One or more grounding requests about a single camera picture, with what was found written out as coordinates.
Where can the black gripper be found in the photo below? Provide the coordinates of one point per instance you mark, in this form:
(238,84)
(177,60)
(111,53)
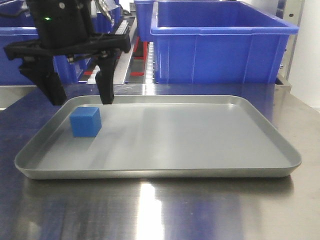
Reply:
(65,27)

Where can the blue foam cube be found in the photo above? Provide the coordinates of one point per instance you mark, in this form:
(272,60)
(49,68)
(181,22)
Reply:
(85,122)

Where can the blue bin front left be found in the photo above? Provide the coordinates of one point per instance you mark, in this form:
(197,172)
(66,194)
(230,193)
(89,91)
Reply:
(69,73)

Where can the blue bin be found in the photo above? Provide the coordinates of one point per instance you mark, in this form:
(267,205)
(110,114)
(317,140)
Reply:
(206,42)
(101,23)
(69,73)
(144,12)

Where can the blue bin rear left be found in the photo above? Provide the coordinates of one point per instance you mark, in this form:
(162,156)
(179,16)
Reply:
(101,23)

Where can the clear plastic bag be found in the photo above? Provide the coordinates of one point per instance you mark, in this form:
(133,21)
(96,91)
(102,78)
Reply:
(105,6)

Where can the white roller track right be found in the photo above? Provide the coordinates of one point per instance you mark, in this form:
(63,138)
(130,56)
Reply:
(149,75)

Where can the blue bin rear right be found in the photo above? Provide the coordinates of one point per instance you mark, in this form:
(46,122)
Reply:
(144,12)

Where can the grey metal tray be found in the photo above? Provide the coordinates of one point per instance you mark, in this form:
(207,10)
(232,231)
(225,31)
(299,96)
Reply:
(161,136)

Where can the blue bin front right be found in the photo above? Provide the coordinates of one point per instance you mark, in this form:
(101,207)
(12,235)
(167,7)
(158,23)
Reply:
(206,42)

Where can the steel divider rail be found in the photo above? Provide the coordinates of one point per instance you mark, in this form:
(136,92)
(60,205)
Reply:
(124,61)

